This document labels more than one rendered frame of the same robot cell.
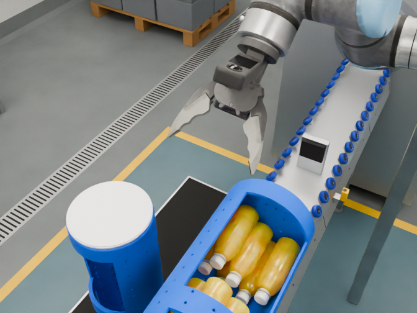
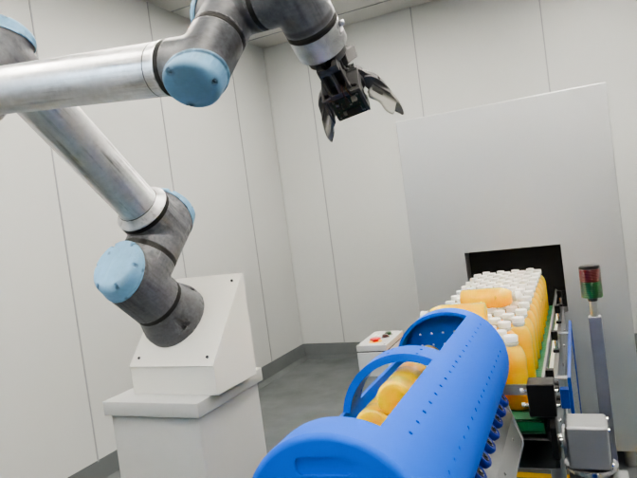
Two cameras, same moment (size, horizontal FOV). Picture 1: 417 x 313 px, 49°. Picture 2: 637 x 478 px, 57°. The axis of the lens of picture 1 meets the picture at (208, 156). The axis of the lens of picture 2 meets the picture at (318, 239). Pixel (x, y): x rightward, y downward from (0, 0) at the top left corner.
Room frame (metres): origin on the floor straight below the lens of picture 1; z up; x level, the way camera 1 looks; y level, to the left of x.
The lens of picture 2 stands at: (1.68, -0.24, 1.52)
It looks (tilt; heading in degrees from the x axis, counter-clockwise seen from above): 2 degrees down; 174
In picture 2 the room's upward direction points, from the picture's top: 8 degrees counter-clockwise
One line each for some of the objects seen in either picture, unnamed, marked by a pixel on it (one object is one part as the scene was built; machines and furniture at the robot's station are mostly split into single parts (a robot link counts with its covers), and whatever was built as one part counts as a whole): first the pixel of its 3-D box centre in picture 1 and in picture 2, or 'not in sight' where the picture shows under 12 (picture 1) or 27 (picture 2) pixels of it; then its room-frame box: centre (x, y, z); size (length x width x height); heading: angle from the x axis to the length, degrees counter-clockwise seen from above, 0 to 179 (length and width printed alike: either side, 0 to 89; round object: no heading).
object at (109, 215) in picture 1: (110, 212); not in sight; (0.96, 0.32, 1.03); 0.28 x 0.28 x 0.01
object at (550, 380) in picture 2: not in sight; (540, 398); (0.15, 0.46, 0.95); 0.10 x 0.07 x 0.10; 61
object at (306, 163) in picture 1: (311, 155); not in sight; (1.25, -0.39, 1.00); 0.10 x 0.04 x 0.15; 61
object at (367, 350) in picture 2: not in sight; (382, 352); (-0.23, 0.11, 1.05); 0.20 x 0.10 x 0.10; 151
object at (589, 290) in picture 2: not in sight; (591, 288); (-0.06, 0.77, 1.18); 0.06 x 0.06 x 0.05
